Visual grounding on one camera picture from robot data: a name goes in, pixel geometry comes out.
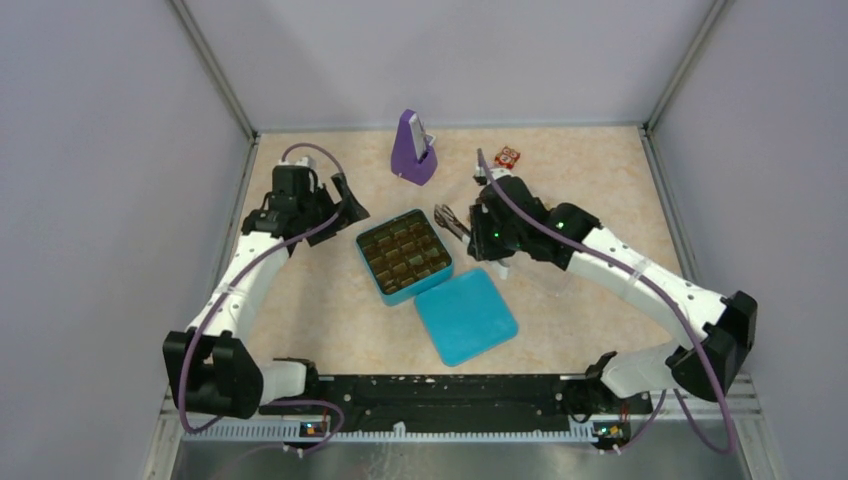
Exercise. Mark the red small candy box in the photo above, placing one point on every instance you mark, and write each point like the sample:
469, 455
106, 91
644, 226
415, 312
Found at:
507, 157

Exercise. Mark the teal box lid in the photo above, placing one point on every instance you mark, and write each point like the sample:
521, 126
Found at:
465, 317

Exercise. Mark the teal chocolate box with tray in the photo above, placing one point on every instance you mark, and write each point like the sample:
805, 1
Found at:
405, 257

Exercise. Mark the purple phone stand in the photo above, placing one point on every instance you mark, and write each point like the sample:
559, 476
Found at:
413, 155

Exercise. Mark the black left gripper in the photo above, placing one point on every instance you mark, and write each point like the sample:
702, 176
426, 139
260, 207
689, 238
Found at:
350, 211

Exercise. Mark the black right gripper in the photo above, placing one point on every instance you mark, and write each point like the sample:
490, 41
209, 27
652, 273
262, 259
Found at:
479, 247

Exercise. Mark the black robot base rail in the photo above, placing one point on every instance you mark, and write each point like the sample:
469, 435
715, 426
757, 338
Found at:
476, 407

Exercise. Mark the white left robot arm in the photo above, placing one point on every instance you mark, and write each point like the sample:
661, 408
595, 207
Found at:
209, 367

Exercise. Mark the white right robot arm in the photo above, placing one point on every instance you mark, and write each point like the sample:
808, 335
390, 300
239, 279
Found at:
712, 334

